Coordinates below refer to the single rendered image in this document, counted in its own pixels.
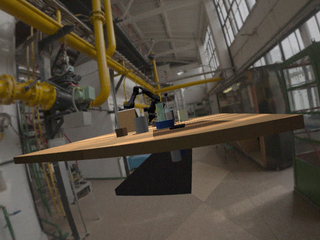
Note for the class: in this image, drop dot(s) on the black flat rectangular pad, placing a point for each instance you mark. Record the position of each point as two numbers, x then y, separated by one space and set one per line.
177 126

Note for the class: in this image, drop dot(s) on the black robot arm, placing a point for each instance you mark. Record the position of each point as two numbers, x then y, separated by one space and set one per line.
155 99

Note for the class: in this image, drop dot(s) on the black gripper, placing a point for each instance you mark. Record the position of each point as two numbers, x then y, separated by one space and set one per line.
151 114

